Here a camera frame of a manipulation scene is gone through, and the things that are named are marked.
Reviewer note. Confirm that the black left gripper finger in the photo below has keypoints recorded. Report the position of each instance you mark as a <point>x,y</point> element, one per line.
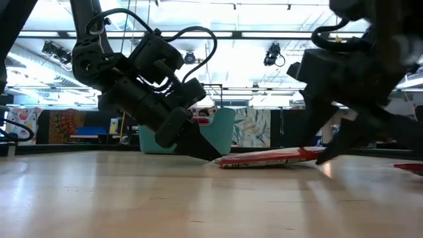
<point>198,145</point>

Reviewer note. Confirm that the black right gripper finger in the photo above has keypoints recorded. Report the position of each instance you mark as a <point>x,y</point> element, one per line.
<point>314,119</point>
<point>350,132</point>

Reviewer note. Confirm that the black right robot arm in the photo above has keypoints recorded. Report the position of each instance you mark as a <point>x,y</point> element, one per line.
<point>396,20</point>

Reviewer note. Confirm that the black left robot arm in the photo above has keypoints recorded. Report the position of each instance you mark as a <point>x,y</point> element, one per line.
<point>89,20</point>

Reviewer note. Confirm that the teal plastic basket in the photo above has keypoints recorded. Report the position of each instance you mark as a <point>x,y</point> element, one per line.
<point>221,132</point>

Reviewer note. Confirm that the black cabinet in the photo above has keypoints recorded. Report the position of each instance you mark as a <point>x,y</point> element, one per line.
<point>287,129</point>

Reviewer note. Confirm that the floral patterned cloth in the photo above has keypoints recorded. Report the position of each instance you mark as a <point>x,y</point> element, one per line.
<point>211,110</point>

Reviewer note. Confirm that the leaf print partition panel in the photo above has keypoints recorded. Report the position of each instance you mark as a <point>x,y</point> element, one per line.
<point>254,127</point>

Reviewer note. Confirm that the blue box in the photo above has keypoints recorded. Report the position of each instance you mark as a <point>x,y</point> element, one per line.
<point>92,131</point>

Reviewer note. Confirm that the brown orange patterned panel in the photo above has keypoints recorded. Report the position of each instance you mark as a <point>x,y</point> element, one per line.
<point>66,125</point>

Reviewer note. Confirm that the black bar with strip lights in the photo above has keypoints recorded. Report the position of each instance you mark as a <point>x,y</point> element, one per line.
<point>236,34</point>

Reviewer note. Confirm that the colourful floral panel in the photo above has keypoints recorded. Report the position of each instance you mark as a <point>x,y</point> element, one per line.
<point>23,122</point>

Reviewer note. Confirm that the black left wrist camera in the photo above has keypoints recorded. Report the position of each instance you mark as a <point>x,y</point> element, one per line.
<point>155,56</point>

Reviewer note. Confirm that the thin black ceiling rail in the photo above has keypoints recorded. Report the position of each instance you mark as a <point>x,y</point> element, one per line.
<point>264,89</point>

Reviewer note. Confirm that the black tube frame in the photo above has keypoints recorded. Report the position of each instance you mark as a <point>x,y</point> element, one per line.
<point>215,85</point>

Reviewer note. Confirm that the black round overhead camera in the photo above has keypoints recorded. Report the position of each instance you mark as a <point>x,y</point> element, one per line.
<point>190,58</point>

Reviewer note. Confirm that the black aluminium table frame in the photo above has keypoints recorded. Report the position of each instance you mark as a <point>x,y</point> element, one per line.
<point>82,148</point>

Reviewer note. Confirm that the black clamped camera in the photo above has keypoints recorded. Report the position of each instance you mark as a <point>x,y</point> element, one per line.
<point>53,49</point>

